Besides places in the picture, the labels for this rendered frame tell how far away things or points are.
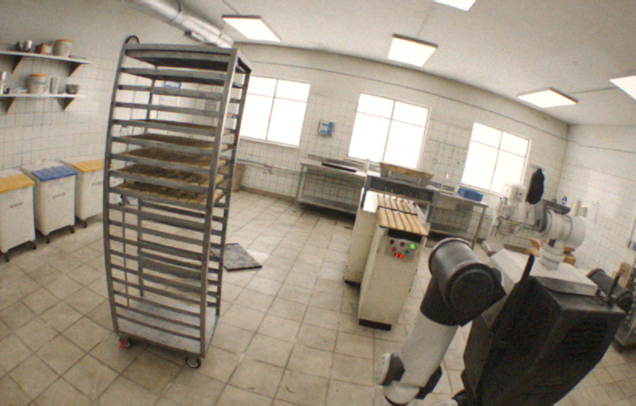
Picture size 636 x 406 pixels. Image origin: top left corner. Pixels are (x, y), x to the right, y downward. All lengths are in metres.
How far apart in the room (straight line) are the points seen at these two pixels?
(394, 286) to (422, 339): 2.01
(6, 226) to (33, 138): 1.22
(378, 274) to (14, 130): 3.99
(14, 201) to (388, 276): 3.44
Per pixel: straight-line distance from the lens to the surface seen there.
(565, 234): 0.70
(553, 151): 7.40
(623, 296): 0.80
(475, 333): 0.72
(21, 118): 4.02
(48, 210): 3.69
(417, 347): 0.64
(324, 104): 6.19
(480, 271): 0.52
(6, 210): 3.35
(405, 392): 0.73
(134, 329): 2.20
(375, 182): 3.15
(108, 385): 2.05
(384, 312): 2.73
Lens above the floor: 1.52
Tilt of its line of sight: 13 degrees down
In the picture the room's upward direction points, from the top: 11 degrees clockwise
